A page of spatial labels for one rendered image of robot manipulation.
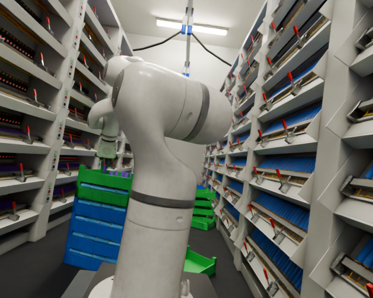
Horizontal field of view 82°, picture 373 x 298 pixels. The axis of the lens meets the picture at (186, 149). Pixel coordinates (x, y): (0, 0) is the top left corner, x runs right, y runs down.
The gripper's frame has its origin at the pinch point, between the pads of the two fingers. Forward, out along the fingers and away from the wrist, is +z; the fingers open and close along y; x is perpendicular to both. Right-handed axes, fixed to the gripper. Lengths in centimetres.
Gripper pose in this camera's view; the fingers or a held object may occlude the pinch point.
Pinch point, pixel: (105, 164)
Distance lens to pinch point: 129.2
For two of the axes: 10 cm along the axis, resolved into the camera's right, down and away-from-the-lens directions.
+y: 9.4, 1.5, 3.0
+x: -2.1, -4.1, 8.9
